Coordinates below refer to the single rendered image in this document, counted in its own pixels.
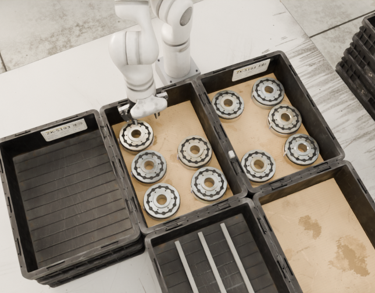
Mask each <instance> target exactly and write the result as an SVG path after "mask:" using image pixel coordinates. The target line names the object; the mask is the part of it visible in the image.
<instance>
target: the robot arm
mask: <svg viewBox="0 0 375 293"><path fill-rule="evenodd" d="M148 1H149V0H115V12H116V15H117V16H118V17H119V18H122V19H127V20H132V21H135V22H137V23H138V24H139V25H140V27H141V31H118V32H116V33H114V34H113V35H112V36H111V37H110V39H109V42H108V50H109V54H110V57H111V59H112V61H113V63H114V64H115V66H116V67H117V68H118V69H119V70H120V72H121V73H122V75H123V77H124V82H125V83H124V85H125V89H126V94H127V99H128V102H127V105H125V106H123V107H122V106H121V105H119V106H117V108H118V110H119V113H120V115H121V117H122V118H123V119H124V120H125V121H126V122H129V121H130V120H131V121H132V123H133V125H136V126H138V122H137V119H140V118H143V117H146V116H149V115H152V114H154V115H155V118H156V119H158V116H160V111H163V110H165V109H166V108H167V102H168V99H169V97H168V95H167V93H166V91H165V90H163V91H162V92H161V94H157V93H156V85H155V80H154V77H153V68H152V64H153V63H154V62H155V61H156V60H157V58H158V56H159V45H158V41H157V39H156V35H155V32H154V30H153V26H152V22H151V17H150V13H149V2H148ZM150 3H151V8H152V11H153V13H154V15H155V16H156V17H157V18H158V19H160V20H161V21H163V22H164V24H163V25H162V27H161V30H160V34H161V40H162V51H163V62H164V67H165V72H166V74H168V75H169V76H170V77H173V78H181V77H184V76H186V75H187V74H188V73H189V71H190V32H191V29H192V19H193V11H194V6H193V3H192V0H150ZM128 109H130V113H129V114H127V110H128Z"/></svg>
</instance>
